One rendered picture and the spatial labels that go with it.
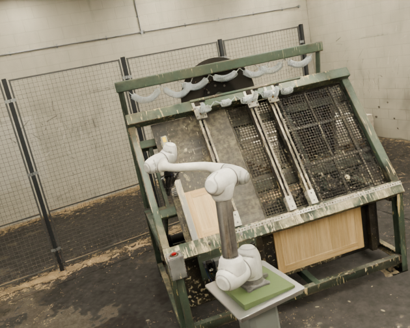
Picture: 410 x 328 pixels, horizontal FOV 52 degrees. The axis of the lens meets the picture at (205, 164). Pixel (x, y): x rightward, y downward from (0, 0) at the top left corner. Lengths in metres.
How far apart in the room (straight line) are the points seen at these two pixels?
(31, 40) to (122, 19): 1.64
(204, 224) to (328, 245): 1.28
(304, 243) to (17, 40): 5.90
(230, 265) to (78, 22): 6.25
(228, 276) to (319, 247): 1.65
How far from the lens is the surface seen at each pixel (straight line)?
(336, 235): 4.15
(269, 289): 2.86
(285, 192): 3.62
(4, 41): 7.98
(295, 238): 3.94
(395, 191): 4.07
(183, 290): 3.28
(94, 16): 8.19
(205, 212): 3.48
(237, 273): 2.64
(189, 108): 3.75
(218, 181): 2.42
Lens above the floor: 2.31
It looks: 15 degrees down
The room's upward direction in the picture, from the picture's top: 11 degrees counter-clockwise
